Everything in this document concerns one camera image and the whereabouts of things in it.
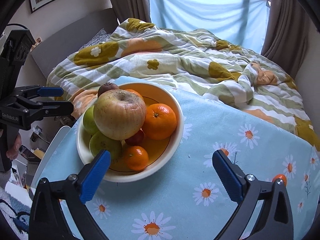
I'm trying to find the green apple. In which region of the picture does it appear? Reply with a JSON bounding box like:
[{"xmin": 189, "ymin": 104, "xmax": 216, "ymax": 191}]
[
  {"xmin": 89, "ymin": 132, "xmax": 122, "ymax": 160},
  {"xmin": 82, "ymin": 106, "xmax": 99, "ymax": 135}
]

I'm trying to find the small orange tomato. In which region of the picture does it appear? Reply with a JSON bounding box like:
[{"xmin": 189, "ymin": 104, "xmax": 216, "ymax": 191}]
[
  {"xmin": 125, "ymin": 129, "xmax": 144, "ymax": 146},
  {"xmin": 123, "ymin": 146, "xmax": 149, "ymax": 171}
]

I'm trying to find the brown kiwi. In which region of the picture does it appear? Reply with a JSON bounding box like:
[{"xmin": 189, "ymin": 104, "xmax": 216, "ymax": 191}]
[{"xmin": 98, "ymin": 82, "xmax": 119, "ymax": 97}]

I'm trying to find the large wrinkled apple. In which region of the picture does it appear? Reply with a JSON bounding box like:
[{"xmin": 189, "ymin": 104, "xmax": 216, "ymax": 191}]
[{"xmin": 93, "ymin": 89, "xmax": 146, "ymax": 140}]

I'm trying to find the large orange mandarin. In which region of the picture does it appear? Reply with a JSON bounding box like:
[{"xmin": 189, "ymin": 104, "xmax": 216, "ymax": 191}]
[{"xmin": 142, "ymin": 103, "xmax": 177, "ymax": 140}]

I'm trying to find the left hand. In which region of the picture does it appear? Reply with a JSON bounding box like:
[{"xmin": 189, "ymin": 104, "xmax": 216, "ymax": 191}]
[{"xmin": 6, "ymin": 133, "xmax": 22, "ymax": 160}]

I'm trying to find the grey bed headboard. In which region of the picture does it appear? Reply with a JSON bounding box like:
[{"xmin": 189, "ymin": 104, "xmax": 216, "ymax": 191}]
[{"xmin": 31, "ymin": 8, "xmax": 118, "ymax": 78}]

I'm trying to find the blue daisy tablecloth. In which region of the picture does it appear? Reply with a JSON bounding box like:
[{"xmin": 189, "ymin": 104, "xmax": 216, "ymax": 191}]
[{"xmin": 31, "ymin": 76, "xmax": 320, "ymax": 240}]

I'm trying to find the red cherry tomato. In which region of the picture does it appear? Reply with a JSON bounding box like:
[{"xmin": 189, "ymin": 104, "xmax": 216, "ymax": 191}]
[{"xmin": 272, "ymin": 174, "xmax": 287, "ymax": 186}]

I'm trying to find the white bowl with duck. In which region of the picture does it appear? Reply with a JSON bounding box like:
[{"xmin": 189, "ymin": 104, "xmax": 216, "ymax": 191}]
[{"xmin": 76, "ymin": 82, "xmax": 183, "ymax": 183}]

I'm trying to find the green striped floral duvet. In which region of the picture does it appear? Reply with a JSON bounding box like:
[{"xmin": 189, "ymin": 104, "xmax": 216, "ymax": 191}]
[{"xmin": 47, "ymin": 18, "xmax": 319, "ymax": 148}]

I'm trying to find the blue window cloth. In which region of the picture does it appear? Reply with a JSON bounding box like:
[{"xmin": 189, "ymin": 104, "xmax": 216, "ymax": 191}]
[{"xmin": 150, "ymin": 0, "xmax": 270, "ymax": 53}]

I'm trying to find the right brown curtain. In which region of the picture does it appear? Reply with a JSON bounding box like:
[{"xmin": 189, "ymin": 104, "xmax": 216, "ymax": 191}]
[{"xmin": 261, "ymin": 0, "xmax": 310, "ymax": 78}]

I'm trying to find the black cable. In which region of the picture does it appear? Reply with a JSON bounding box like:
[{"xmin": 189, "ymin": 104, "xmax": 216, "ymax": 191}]
[{"xmin": 1, "ymin": 23, "xmax": 29, "ymax": 37}]

